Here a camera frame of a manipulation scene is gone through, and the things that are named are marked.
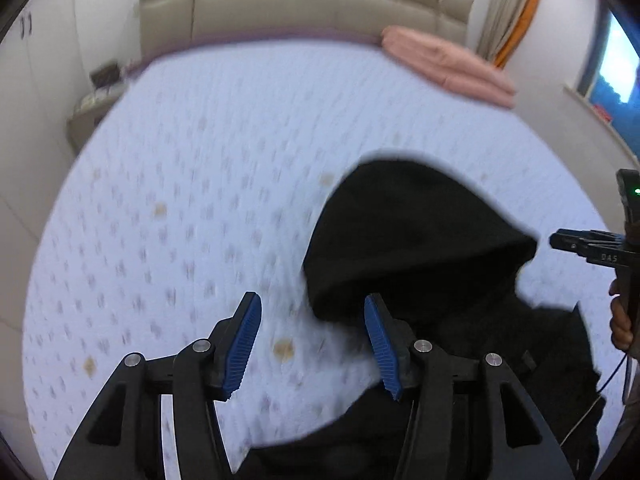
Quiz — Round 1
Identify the white wardrobe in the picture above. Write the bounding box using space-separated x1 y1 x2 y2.
1 0 89 476

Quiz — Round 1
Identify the folded pink blanket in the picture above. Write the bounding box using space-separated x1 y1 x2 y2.
381 26 518 110

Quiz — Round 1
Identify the beige padded headboard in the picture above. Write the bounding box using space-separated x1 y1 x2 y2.
139 0 474 60

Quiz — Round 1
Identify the window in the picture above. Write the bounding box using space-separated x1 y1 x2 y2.
577 3 639 157

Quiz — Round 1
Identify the beige and orange curtain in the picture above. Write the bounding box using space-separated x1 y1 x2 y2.
476 0 540 68

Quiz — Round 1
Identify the person's right hand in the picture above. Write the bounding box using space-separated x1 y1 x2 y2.
608 278 634 356

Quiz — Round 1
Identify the black hooded jacket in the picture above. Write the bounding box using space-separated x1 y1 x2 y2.
238 159 603 479

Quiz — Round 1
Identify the bedside table with items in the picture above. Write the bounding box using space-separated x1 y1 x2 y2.
66 61 127 155

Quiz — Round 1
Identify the white floral bed quilt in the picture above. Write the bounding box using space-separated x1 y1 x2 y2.
23 40 623 474

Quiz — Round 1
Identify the black cable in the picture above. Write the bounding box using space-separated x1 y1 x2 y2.
556 349 634 449

